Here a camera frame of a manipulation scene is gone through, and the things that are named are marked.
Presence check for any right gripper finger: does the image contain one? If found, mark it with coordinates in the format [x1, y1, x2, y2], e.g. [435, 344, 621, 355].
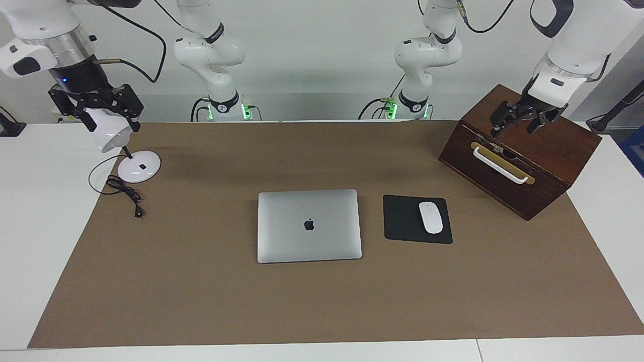
[49, 86, 96, 132]
[114, 84, 144, 133]

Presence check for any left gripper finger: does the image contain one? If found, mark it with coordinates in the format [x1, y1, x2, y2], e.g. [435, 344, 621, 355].
[527, 114, 560, 134]
[490, 101, 520, 138]

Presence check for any grey aluminium laptop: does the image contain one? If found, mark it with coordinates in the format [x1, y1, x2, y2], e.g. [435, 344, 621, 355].
[257, 189, 363, 264]

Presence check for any dark brown wooden box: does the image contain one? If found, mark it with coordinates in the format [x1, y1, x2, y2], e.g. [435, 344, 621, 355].
[438, 84, 602, 222]

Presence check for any black stand base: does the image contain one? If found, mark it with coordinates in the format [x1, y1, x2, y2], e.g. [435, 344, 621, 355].
[0, 106, 27, 137]

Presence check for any black tripod leg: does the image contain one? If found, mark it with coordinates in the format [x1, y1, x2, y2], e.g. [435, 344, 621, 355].
[586, 79, 644, 133]

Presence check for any white desk lamp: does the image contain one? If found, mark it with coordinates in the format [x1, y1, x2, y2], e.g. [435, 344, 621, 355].
[83, 107, 162, 184]

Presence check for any blue crate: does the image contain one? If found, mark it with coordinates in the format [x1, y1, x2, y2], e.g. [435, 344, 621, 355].
[620, 125, 644, 177]

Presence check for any white computer mouse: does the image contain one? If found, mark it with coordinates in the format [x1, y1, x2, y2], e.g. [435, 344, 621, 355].
[419, 201, 444, 235]

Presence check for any black mouse pad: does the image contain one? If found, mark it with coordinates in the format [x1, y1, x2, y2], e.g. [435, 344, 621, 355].
[383, 195, 453, 245]

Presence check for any brown table mat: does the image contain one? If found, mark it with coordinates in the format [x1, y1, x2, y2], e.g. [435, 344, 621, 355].
[28, 121, 644, 348]

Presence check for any gold handle plate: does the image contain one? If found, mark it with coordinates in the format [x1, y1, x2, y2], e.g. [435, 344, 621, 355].
[470, 142, 535, 186]

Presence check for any white box handle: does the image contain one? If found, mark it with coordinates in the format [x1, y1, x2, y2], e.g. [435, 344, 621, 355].
[473, 146, 529, 185]

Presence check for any black right arm base cable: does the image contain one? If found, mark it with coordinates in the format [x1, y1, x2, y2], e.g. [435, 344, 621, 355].
[190, 97, 212, 122]

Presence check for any black arm base cable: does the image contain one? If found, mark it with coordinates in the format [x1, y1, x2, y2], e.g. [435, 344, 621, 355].
[358, 98, 393, 120]
[190, 97, 212, 122]

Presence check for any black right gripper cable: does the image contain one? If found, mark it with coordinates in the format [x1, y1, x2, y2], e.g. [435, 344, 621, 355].
[91, 0, 182, 84]

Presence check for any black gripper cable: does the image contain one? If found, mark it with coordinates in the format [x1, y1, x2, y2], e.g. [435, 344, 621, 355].
[455, 0, 516, 34]
[91, 0, 182, 84]

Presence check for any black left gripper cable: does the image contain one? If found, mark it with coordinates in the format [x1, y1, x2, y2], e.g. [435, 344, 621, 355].
[455, 0, 516, 34]

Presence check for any black lamp power cable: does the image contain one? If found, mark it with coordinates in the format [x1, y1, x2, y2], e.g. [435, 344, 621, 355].
[89, 153, 146, 219]

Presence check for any black left arm base cable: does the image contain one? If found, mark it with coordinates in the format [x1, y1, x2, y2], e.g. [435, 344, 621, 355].
[358, 98, 393, 120]

